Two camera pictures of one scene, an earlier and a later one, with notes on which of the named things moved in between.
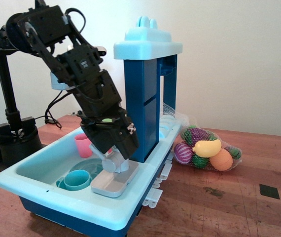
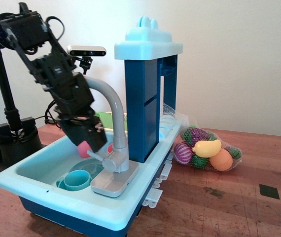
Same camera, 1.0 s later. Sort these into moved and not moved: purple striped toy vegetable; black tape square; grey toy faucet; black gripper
Moved: black gripper
Not moved: black tape square; grey toy faucet; purple striped toy vegetable
